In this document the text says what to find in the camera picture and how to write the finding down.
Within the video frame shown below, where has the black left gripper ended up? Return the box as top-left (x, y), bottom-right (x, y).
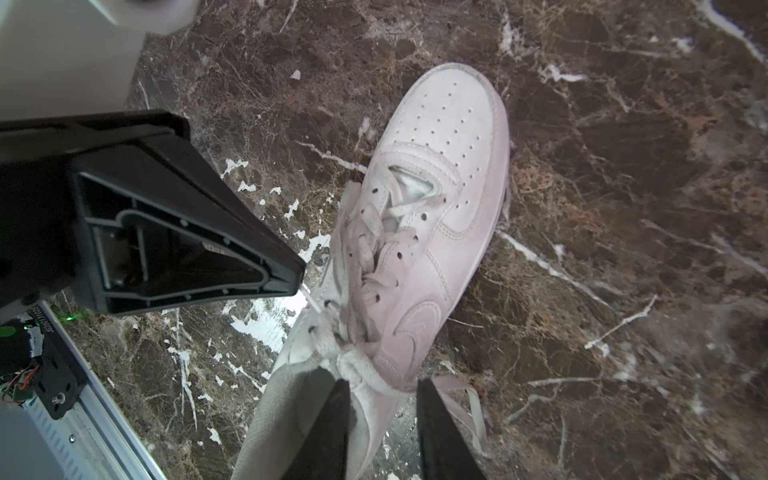
top-left (1, 110), bottom-right (306, 315)

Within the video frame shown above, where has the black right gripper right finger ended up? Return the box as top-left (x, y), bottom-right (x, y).
top-left (417, 380), bottom-right (486, 480)

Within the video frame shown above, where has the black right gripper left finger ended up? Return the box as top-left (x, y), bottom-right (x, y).
top-left (282, 380), bottom-right (351, 480)

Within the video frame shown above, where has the white sneaker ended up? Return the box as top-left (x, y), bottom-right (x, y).
top-left (233, 63), bottom-right (510, 479)

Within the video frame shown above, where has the white shoelace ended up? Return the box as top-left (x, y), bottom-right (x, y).
top-left (283, 175), bottom-right (504, 469)

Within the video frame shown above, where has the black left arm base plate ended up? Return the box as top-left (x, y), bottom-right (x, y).
top-left (29, 302), bottom-right (88, 420)

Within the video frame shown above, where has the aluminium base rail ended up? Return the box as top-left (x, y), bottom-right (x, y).
top-left (1, 305), bottom-right (165, 479)

